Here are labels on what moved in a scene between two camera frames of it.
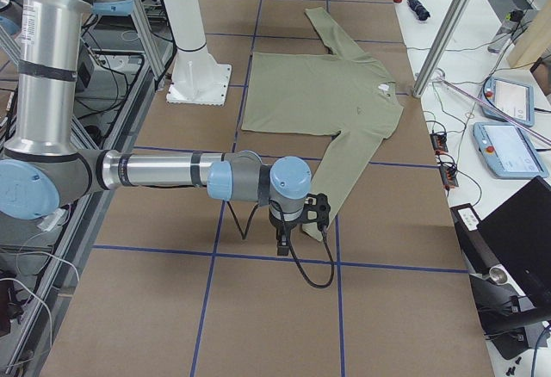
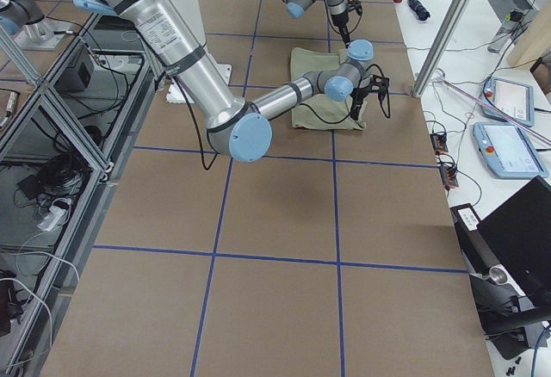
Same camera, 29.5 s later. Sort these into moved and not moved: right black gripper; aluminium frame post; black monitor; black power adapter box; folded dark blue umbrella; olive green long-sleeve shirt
Moved: right black gripper; olive green long-sleeve shirt
Not moved: black power adapter box; folded dark blue umbrella; aluminium frame post; black monitor
